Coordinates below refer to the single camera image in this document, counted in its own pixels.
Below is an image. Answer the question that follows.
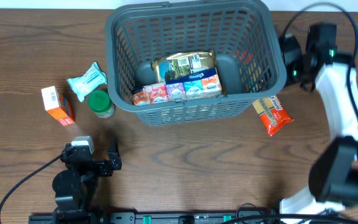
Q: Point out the brown Nescafe Gold coffee bag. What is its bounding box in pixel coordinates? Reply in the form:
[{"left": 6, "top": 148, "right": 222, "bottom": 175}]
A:
[{"left": 152, "top": 51, "right": 218, "bottom": 83}]

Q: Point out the orange San Remo spaghetti pack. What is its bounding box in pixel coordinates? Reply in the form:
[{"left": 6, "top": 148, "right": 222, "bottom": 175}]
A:
[{"left": 252, "top": 95, "right": 294, "bottom": 136}]

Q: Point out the green lid glass jar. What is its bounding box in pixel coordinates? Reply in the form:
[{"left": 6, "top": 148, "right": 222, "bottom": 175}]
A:
[{"left": 88, "top": 90, "right": 115, "bottom": 118}]

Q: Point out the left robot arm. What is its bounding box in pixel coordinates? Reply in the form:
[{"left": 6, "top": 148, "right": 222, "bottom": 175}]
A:
[{"left": 52, "top": 136, "right": 122, "bottom": 224}]

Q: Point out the Kleenex tissue multipack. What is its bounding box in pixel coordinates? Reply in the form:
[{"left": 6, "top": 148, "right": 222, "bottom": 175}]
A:
[{"left": 132, "top": 67, "right": 223, "bottom": 106}]

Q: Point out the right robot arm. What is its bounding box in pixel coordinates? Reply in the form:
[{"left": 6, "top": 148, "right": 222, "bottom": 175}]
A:
[{"left": 279, "top": 23, "right": 358, "bottom": 223}]

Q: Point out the teal wet wipes packet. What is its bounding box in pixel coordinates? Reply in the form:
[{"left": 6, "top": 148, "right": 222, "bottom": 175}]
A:
[{"left": 67, "top": 62, "right": 107, "bottom": 102}]

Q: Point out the grey plastic shopping basket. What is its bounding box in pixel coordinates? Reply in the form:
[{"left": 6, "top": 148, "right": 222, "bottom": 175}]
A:
[{"left": 105, "top": 0, "right": 287, "bottom": 126}]

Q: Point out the orange and white carton box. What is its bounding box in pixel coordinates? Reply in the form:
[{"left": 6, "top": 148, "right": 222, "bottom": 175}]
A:
[{"left": 41, "top": 86, "right": 75, "bottom": 126}]

